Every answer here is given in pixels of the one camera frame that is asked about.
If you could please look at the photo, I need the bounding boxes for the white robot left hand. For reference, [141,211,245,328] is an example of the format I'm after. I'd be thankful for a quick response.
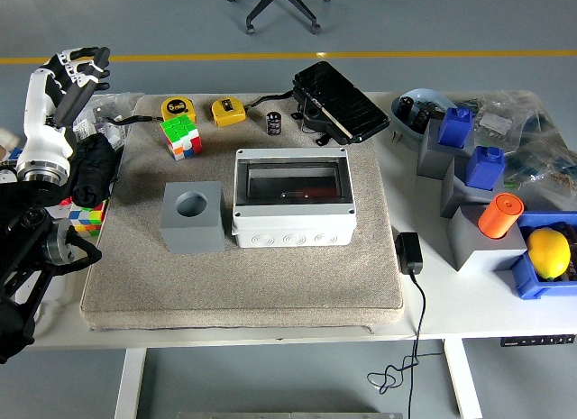
[16,46,112,169]

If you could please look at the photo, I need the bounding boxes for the white junction box clear lid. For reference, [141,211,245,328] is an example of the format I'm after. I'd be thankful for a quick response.
[231,147,357,250]

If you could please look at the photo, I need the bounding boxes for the orange cylinder battery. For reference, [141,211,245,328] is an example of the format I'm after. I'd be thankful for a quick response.
[477,192,525,240]

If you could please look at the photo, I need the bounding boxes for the black folded cloth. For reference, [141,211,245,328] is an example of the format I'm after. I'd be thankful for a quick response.
[71,132,119,209]

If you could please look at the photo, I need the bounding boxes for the clear bags with small parts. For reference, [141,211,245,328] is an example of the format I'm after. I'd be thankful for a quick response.
[74,92,145,150]

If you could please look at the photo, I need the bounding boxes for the multicolour puzzle cube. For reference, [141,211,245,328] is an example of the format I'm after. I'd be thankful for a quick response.
[67,201,108,238]

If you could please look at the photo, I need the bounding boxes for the green white red puzzle cube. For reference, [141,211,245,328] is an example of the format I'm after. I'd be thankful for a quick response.
[159,114,203,161]

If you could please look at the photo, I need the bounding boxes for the yellow tape measure round print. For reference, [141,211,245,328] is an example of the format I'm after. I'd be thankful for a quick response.
[160,97,198,123]

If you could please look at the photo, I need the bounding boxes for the grey block with round hole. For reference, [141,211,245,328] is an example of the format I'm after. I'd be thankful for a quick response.
[160,180,225,254]

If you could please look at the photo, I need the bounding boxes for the yellow tape measure black label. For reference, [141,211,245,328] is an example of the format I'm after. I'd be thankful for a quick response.
[211,97,248,128]

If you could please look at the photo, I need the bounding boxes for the white table leg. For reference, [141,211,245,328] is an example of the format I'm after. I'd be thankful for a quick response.
[444,339,482,419]
[113,349,148,419]

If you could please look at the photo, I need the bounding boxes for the grey-brown mat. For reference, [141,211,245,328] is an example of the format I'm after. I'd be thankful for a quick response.
[79,93,405,332]

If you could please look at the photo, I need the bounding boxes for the black office chair base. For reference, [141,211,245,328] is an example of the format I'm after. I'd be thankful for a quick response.
[226,0,334,36]

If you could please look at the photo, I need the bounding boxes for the black flat device case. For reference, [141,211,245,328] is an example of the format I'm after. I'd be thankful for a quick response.
[291,61,391,146]

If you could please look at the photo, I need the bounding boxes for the light blue bowl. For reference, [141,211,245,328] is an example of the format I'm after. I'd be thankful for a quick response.
[389,87,459,143]

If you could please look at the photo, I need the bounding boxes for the black power adapter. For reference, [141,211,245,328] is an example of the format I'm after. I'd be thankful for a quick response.
[395,231,425,276]

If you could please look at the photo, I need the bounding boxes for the grey block holder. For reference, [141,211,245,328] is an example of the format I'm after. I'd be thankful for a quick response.
[445,204,528,272]
[439,155,513,220]
[415,118,474,180]

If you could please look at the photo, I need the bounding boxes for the blue plastic block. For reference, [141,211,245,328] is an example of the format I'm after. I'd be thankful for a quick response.
[463,145,506,190]
[436,106,474,149]

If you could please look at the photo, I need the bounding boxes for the clear bags of parts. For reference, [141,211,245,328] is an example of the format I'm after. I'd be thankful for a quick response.
[454,89,577,213]

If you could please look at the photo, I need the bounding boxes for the blue plastic bin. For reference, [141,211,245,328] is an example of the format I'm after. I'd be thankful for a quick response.
[508,211,577,300]

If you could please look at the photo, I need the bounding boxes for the yellow lemon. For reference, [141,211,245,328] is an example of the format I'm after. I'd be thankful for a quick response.
[526,228,572,280]

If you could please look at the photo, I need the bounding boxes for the black table control panel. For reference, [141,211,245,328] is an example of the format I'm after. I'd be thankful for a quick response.
[499,333,577,348]

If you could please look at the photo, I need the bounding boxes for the black strap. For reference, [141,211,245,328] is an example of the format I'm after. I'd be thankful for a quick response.
[105,114,163,124]

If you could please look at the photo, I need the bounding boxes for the black braided cable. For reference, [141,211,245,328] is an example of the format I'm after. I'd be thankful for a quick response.
[246,90,297,110]

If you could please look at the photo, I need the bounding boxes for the black adapter cord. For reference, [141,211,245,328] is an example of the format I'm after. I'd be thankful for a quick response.
[367,272,445,419]

